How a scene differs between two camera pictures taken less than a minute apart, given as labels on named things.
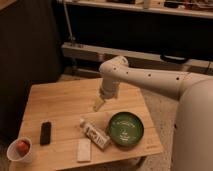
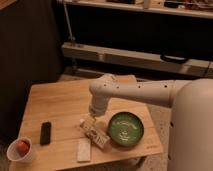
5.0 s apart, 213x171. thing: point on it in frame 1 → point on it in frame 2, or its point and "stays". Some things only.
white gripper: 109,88 → 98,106
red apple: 22,147 stays
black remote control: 45,133 stays
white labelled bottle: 94,134 stays
